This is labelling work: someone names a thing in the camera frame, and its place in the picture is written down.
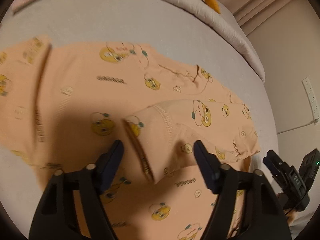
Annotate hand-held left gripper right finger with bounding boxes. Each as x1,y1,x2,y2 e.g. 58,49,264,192
194,140,293,240

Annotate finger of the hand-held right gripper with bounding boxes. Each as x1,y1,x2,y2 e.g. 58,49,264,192
262,150,292,188

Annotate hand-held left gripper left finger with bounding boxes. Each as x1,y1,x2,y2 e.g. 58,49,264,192
29,140,125,240

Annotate peach printed small shirt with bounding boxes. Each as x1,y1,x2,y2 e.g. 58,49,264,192
0,36,262,240

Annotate lilac folded duvet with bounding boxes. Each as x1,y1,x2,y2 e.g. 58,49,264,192
135,0,266,83

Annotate lilac bed sheet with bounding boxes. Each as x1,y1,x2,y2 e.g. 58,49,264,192
0,0,283,240

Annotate pink curtain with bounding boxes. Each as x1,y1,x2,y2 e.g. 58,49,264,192
215,0,313,38

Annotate white power cable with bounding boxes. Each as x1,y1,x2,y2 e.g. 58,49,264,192
276,119,320,134

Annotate white wall power strip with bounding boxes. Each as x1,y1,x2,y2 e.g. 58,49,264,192
301,78,320,125

